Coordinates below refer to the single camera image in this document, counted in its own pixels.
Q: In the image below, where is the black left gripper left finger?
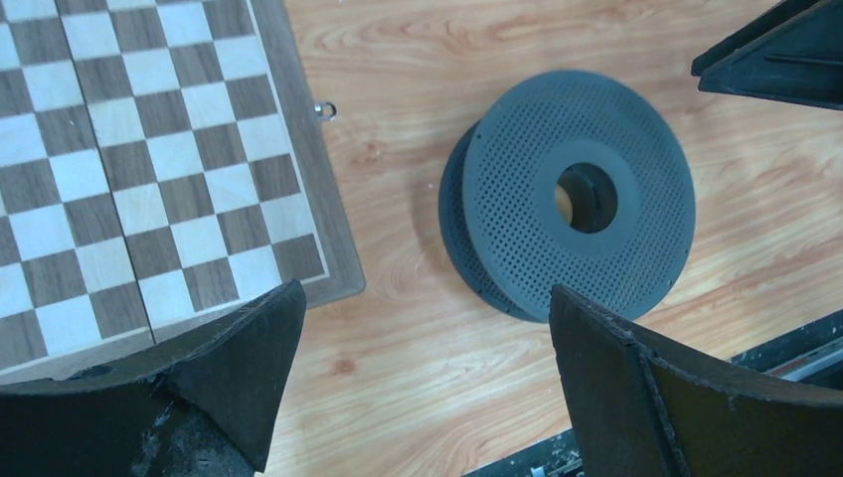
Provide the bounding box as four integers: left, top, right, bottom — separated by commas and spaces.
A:
1, 280, 306, 476

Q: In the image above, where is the wooden chessboard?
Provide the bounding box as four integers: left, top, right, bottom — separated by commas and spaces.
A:
1, 1, 365, 383

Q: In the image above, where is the grey perforated cable spool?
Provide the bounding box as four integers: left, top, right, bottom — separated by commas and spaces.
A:
438, 70, 696, 322

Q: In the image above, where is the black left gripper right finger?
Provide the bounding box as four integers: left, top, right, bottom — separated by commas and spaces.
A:
549, 285, 842, 476

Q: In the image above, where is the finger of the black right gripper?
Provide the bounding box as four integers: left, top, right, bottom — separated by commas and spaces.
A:
691, 0, 842, 110

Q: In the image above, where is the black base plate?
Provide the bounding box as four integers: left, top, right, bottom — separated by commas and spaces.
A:
469, 310, 842, 476

